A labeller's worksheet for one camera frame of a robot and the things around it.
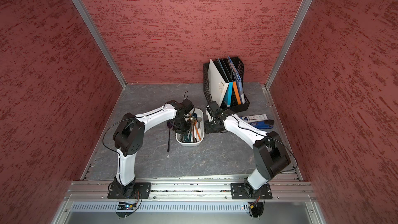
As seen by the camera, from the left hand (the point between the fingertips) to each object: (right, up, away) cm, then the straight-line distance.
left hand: (186, 136), depth 89 cm
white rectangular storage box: (+5, -1, +3) cm, 6 cm away
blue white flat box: (+44, +9, +11) cm, 47 cm away
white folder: (+19, +29, -1) cm, 35 cm away
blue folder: (+29, +32, -5) cm, 44 cm away
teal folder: (+25, +21, +3) cm, 33 cm away
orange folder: (+30, +25, +1) cm, 39 cm away
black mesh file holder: (+34, +45, +12) cm, 58 cm away
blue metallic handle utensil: (+4, +9, +6) cm, 12 cm away
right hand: (+13, +3, -2) cm, 14 cm away
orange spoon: (+7, +2, +4) cm, 8 cm away
